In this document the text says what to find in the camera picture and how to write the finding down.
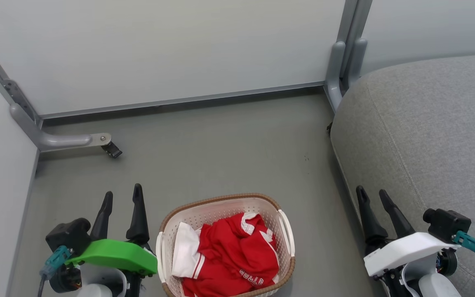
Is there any grey partition post with feet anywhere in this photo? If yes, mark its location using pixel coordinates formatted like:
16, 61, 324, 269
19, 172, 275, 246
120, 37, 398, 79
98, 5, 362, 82
324, 0, 373, 113

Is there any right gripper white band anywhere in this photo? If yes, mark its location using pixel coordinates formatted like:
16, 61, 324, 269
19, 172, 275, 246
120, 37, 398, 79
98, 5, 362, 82
356, 186, 461, 297

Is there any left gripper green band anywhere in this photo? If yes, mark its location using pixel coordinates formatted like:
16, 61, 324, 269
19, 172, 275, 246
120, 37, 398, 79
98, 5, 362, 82
65, 184, 158, 297

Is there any grey fabric sofa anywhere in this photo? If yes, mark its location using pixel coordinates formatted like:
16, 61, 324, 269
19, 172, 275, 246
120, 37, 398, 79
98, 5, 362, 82
330, 52, 475, 297

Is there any red sports jersey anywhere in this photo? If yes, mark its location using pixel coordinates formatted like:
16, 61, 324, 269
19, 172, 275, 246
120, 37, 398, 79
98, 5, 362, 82
181, 212, 280, 297

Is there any grey partition foot long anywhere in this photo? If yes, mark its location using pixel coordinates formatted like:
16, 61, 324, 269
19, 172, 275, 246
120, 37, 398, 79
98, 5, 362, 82
9, 103, 113, 152

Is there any grey partition bottom rail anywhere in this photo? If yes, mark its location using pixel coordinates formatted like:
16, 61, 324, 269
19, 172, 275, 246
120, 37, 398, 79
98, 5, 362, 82
39, 81, 325, 121

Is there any white red-trimmed garment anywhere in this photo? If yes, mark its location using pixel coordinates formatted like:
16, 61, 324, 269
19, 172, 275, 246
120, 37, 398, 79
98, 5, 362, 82
172, 222, 206, 280

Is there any white plastic laundry basket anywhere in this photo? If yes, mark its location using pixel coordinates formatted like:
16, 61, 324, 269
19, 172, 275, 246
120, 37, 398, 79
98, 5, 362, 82
155, 193, 296, 297

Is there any black caster wheel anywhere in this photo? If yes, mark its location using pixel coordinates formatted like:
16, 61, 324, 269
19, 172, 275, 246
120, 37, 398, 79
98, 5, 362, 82
101, 141, 123, 159

